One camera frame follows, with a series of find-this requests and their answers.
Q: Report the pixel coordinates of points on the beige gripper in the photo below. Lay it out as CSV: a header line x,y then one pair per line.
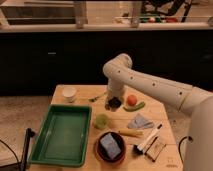
x,y
115,94

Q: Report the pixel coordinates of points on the blue grey cloth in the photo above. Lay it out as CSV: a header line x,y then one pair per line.
x,y
140,122

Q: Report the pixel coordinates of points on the white handled brush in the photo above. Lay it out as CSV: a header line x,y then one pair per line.
x,y
141,147

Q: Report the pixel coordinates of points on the blue sponge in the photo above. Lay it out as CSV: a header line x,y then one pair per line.
x,y
110,145

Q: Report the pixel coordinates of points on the metal fork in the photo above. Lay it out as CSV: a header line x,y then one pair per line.
x,y
97,97

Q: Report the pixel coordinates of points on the small wooden box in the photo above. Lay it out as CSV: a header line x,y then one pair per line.
x,y
155,149

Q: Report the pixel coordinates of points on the green plastic tray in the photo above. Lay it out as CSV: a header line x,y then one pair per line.
x,y
63,136

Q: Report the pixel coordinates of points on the green cucumber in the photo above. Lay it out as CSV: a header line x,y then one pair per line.
x,y
134,108

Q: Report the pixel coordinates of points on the green plastic cup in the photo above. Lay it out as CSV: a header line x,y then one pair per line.
x,y
101,121

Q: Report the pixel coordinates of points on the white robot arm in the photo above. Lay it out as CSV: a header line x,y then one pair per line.
x,y
191,100

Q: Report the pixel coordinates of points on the black cabinet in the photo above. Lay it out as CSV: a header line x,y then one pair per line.
x,y
35,63

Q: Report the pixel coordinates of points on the dark metal cup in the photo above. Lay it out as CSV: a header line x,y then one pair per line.
x,y
114,102

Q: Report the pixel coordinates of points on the brown bowl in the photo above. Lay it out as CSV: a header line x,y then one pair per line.
x,y
101,153

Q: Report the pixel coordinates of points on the white paper cup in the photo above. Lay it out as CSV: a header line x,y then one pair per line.
x,y
69,93

